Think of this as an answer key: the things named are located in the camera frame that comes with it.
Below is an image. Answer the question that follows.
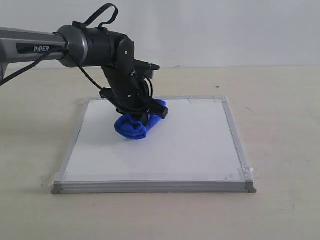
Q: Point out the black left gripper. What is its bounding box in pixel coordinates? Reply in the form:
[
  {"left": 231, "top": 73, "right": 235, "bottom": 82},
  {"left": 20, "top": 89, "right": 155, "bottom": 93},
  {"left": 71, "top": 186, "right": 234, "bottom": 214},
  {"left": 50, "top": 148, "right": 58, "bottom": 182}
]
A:
[{"left": 99, "top": 66, "right": 168, "bottom": 132}]

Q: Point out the blue cloth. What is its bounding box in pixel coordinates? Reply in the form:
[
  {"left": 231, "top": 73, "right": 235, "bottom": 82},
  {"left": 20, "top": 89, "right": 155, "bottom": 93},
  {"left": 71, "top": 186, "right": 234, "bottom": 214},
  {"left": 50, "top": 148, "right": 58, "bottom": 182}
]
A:
[{"left": 114, "top": 105, "right": 162, "bottom": 140}]

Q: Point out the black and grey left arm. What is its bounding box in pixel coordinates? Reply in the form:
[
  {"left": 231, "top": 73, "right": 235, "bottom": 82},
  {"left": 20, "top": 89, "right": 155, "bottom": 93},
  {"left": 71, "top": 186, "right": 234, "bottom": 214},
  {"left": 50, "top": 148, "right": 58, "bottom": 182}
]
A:
[{"left": 0, "top": 22, "right": 169, "bottom": 125}]

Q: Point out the aluminium framed whiteboard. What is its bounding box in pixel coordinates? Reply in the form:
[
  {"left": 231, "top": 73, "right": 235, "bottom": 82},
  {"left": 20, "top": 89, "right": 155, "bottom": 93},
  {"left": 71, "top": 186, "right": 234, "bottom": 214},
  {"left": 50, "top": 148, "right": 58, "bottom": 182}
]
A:
[{"left": 51, "top": 96, "right": 256, "bottom": 195}]

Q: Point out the clear tape front right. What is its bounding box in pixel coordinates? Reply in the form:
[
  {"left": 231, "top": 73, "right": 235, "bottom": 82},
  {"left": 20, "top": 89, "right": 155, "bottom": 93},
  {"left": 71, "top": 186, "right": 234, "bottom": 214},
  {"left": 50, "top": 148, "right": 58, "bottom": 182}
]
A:
[{"left": 224, "top": 167, "right": 258, "bottom": 182}]

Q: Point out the clear tape front left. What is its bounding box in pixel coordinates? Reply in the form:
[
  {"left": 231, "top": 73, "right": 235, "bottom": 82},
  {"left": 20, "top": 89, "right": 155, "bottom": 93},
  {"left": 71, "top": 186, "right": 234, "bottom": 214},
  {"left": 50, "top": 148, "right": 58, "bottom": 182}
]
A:
[{"left": 40, "top": 172, "right": 67, "bottom": 188}]

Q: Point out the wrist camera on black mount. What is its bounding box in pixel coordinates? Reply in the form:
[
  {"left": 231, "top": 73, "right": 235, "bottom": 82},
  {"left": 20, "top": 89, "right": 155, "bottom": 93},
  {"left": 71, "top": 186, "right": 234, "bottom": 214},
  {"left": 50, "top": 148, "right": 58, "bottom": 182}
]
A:
[{"left": 134, "top": 59, "right": 160, "bottom": 79}]

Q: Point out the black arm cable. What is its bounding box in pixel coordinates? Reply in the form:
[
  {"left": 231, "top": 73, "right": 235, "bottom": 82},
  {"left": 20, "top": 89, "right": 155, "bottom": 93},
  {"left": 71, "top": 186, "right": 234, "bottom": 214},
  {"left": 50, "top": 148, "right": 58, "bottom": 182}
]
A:
[{"left": 0, "top": 2, "right": 154, "bottom": 113}]

